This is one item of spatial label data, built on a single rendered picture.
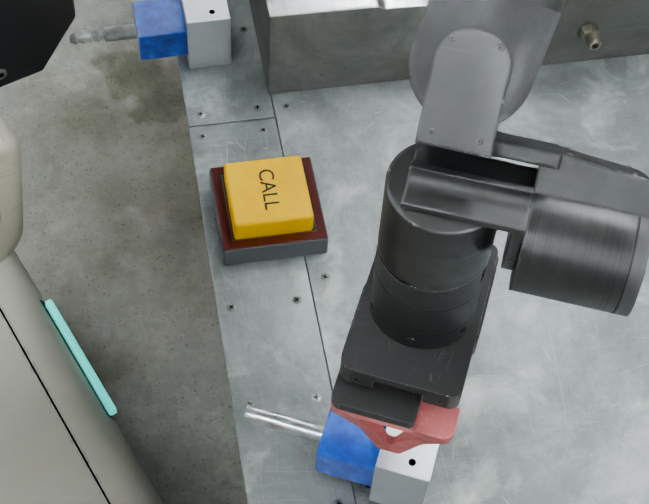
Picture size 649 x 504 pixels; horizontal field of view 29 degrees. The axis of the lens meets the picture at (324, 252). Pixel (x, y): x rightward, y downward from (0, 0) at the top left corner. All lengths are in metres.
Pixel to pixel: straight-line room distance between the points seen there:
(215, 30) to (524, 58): 0.51
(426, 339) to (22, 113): 1.53
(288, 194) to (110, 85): 1.23
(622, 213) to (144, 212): 1.44
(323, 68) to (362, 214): 0.14
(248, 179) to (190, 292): 0.95
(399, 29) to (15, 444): 0.70
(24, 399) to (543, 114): 0.73
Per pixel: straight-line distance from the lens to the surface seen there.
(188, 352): 1.83
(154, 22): 1.05
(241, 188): 0.94
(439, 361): 0.66
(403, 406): 0.67
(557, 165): 0.58
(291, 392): 0.89
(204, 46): 1.06
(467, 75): 0.57
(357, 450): 0.83
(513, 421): 0.90
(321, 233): 0.94
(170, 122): 2.09
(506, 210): 0.59
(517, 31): 0.57
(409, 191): 0.59
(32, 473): 1.46
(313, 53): 1.03
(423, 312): 0.63
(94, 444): 1.46
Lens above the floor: 1.59
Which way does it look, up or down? 55 degrees down
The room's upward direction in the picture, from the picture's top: 5 degrees clockwise
